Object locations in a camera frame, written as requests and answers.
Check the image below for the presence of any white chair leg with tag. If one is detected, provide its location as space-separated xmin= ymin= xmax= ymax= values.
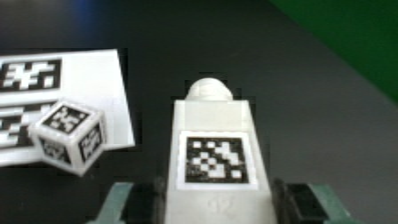
xmin=163 ymin=78 xmax=277 ymax=224

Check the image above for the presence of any printed marker sheet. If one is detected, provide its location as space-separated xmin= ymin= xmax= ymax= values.
xmin=0 ymin=49 xmax=135 ymax=167

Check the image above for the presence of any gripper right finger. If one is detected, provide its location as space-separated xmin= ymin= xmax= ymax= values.
xmin=272 ymin=179 xmax=355 ymax=224

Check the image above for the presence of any white tagged cube on sheet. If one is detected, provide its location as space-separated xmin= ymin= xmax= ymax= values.
xmin=28 ymin=100 xmax=106 ymax=176

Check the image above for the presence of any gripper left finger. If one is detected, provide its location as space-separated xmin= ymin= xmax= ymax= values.
xmin=94 ymin=178 xmax=165 ymax=224

